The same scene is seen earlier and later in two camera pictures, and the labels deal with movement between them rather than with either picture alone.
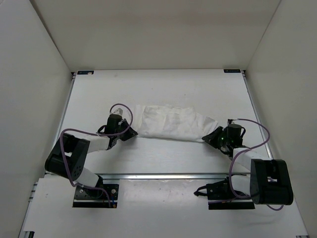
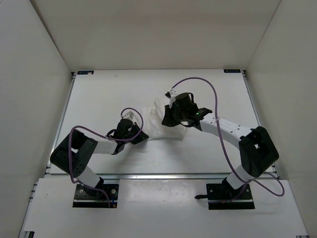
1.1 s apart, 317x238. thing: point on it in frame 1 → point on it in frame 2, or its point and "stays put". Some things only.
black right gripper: (211, 139) → (168, 120)
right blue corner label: (232, 71) stays put
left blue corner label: (85, 72) stays put
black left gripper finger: (129, 134) → (141, 136)
